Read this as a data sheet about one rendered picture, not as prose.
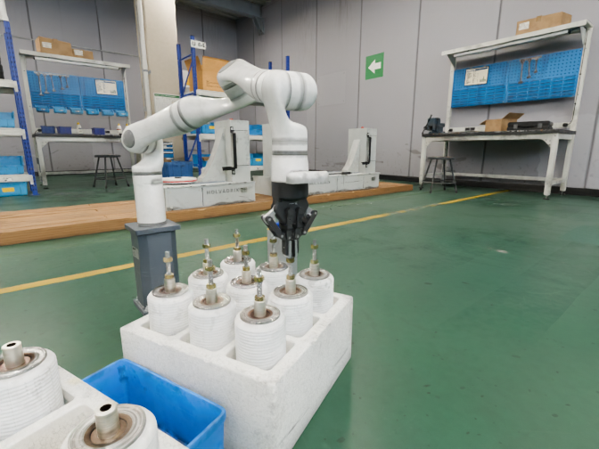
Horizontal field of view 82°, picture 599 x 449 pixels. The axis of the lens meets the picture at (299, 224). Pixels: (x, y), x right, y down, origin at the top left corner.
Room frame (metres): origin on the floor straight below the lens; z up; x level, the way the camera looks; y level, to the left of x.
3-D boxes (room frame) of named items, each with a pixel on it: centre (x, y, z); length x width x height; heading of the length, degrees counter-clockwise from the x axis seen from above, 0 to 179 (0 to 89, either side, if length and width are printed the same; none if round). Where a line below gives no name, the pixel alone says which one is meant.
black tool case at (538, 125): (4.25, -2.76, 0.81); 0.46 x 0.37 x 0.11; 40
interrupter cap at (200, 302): (0.64, 0.18, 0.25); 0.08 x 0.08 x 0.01
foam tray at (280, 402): (0.75, 0.12, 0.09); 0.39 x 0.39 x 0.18; 62
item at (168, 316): (0.70, 0.28, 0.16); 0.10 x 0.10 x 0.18
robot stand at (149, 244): (1.16, 0.51, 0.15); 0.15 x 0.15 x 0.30; 40
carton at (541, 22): (4.42, -2.86, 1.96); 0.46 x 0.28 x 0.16; 36
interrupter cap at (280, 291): (0.69, 0.02, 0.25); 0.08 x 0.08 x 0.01
